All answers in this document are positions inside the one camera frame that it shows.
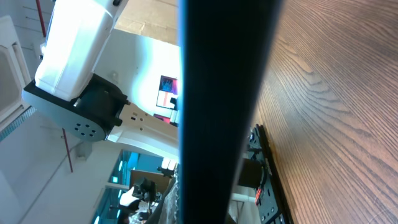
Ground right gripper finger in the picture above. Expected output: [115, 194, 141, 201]
[146, 175, 180, 224]

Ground blue Samsung Galaxy smartphone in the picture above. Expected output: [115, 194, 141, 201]
[178, 0, 283, 223]

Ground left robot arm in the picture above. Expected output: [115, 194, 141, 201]
[22, 0, 180, 161]

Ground background computer monitor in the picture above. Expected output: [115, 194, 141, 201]
[156, 76, 178, 110]

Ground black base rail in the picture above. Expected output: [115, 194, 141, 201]
[247, 124, 294, 224]

